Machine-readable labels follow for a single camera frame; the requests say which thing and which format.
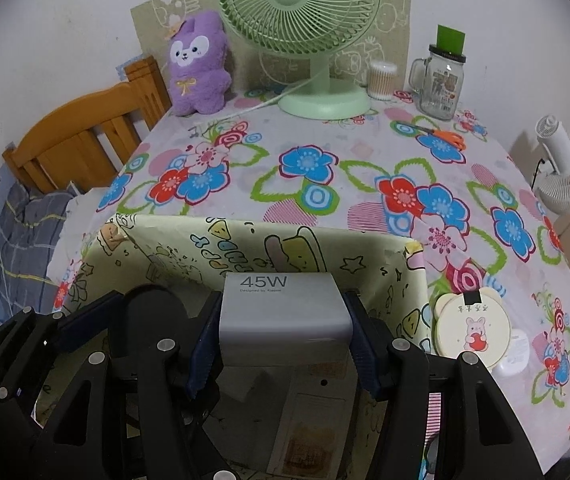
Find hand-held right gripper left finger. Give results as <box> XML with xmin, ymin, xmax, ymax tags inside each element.
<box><xmin>35</xmin><ymin>292</ymin><xmax>223</xmax><ymax>480</ymax></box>

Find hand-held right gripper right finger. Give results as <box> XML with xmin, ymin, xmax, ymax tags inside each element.
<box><xmin>342</xmin><ymin>290</ymin><xmax>530</xmax><ymax>480</ymax></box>

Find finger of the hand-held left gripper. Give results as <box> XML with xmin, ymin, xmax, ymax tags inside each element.
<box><xmin>58</xmin><ymin>290</ymin><xmax>131</xmax><ymax>356</ymax></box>
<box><xmin>110</xmin><ymin>284</ymin><xmax>216</xmax><ymax>351</ymax></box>

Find yellow cartoon printed box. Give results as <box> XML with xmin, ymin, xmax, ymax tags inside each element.
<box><xmin>62</xmin><ymin>212</ymin><xmax>438</xmax><ymax>480</ymax></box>

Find white charger block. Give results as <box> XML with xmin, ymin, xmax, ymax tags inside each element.
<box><xmin>218</xmin><ymin>272</ymin><xmax>354</xmax><ymax>368</ymax></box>

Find white power strip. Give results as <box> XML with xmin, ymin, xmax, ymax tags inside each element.
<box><xmin>267</xmin><ymin>392</ymin><xmax>361</xmax><ymax>478</ymax></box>

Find cream bear compact mirror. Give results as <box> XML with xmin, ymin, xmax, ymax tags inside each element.
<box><xmin>432</xmin><ymin>287</ymin><xmax>510</xmax><ymax>361</ymax></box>

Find grey plaid blanket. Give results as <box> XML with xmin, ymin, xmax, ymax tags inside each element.
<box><xmin>0</xmin><ymin>182</ymin><xmax>78</xmax><ymax>321</ymax></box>

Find white bed sheet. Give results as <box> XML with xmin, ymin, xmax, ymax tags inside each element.
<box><xmin>52</xmin><ymin>187</ymin><xmax>116</xmax><ymax>271</ymax></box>

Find wooden chair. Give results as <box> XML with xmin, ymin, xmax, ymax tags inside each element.
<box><xmin>2</xmin><ymin>56</ymin><xmax>173</xmax><ymax>196</ymax></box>

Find purple plush toy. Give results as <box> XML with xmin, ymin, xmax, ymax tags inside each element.
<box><xmin>166</xmin><ymin>10</ymin><xmax>233</xmax><ymax>117</ymax></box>

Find blue patterned paper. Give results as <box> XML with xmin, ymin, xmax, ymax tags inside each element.
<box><xmin>116</xmin><ymin>55</ymin><xmax>153</xmax><ymax>81</ymax></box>

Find clear cotton swab container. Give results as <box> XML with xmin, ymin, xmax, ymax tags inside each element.
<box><xmin>367</xmin><ymin>61</ymin><xmax>397</xmax><ymax>101</ymax></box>

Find glass mason jar green lid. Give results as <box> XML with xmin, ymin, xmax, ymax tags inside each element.
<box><xmin>407</xmin><ymin>25</ymin><xmax>467</xmax><ymax>121</ymax></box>

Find green desk fan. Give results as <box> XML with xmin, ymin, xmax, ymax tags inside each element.
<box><xmin>215</xmin><ymin>0</ymin><xmax>381</xmax><ymax>121</ymax></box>

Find orange handled scissors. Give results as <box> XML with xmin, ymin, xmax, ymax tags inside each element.
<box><xmin>400</xmin><ymin>122</ymin><xmax>467</xmax><ymax>152</ymax></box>

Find white desk fan cable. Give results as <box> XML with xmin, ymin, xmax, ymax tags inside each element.
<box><xmin>192</xmin><ymin>77</ymin><xmax>316</xmax><ymax>126</ymax></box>

